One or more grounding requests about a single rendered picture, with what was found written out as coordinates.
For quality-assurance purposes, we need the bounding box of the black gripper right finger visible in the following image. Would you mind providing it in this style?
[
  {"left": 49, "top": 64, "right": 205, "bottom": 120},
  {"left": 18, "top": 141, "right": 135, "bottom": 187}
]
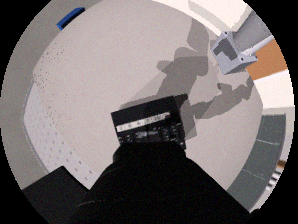
[{"left": 147, "top": 125, "right": 158, "bottom": 142}]

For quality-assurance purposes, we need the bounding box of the black lighting desk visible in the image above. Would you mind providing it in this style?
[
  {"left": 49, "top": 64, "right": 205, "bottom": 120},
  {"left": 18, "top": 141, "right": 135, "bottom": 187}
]
[{"left": 111, "top": 95, "right": 186, "bottom": 150}]

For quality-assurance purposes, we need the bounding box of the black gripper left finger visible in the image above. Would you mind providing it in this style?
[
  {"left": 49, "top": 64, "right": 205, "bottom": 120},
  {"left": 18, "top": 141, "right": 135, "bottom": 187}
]
[{"left": 138, "top": 125, "right": 148, "bottom": 143}]

